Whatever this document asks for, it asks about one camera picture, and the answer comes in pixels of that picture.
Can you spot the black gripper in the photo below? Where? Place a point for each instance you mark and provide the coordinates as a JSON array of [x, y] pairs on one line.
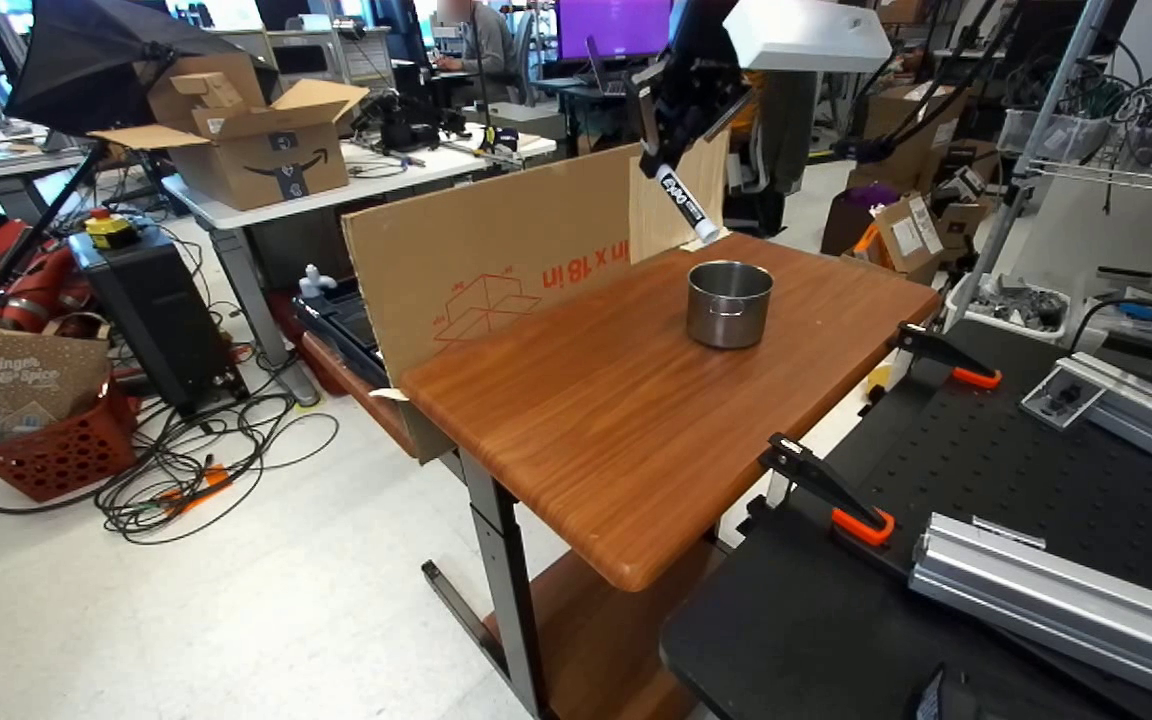
[[700, 52]]

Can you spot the black and white marker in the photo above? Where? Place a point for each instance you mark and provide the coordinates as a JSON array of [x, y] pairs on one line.
[[684, 203]]

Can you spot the small stainless steel pot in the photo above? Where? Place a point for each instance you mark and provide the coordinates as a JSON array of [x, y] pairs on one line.
[[720, 323]]

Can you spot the black office chair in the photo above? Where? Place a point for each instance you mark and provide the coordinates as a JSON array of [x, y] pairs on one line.
[[786, 132]]

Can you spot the purple lit monitor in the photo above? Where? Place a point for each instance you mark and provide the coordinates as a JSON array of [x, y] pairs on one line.
[[609, 24]]

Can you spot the person in grey shirt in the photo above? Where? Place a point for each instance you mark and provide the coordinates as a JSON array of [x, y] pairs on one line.
[[481, 32]]

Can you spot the tall closed cardboard box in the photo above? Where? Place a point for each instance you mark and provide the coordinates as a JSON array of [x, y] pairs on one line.
[[908, 142]]

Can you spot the brown cardboard panel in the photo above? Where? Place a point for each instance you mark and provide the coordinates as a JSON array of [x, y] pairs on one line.
[[497, 254]]

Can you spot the cardboard box with white label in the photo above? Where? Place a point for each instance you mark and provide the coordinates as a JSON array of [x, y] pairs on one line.
[[908, 239]]

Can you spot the black orange bar clamp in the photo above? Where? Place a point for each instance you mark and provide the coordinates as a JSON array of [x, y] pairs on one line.
[[820, 484], [951, 355]]

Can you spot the small white bottle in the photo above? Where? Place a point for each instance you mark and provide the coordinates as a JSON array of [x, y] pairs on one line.
[[318, 280]]

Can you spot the open cardboard shipping box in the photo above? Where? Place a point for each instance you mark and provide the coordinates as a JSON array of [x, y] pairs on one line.
[[257, 163]]

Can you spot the grey mounting plate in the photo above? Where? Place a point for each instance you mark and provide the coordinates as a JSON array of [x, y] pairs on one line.
[[1063, 398]]

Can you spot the black perforated board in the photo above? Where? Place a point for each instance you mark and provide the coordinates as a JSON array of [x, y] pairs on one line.
[[1003, 464]]

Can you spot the white office desk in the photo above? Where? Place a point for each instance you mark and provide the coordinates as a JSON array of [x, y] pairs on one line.
[[246, 287]]

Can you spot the grey metal table leg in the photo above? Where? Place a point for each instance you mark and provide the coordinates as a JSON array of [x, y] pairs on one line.
[[502, 573]]

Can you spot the black computer tower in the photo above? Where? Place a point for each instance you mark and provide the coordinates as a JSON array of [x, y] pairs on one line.
[[157, 323]]

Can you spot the yellow red emergency stop button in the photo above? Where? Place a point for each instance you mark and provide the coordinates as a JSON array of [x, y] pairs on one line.
[[108, 228]]

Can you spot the black photo softbox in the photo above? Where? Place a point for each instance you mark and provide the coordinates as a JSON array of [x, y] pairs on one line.
[[82, 63]]

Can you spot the red fabric bag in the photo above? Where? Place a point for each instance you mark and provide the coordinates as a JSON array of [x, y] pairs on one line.
[[37, 287]]

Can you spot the red plastic basket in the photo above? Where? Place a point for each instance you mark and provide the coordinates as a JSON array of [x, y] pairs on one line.
[[61, 455]]

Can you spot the brown paper bag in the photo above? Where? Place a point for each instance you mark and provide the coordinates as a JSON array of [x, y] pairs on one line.
[[8, 381]]

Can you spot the grey metal frame post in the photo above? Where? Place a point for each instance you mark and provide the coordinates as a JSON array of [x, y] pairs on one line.
[[1063, 81]]

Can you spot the aluminium extrusion rail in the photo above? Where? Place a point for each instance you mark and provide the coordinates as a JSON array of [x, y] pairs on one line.
[[1071, 602], [1148, 415]]

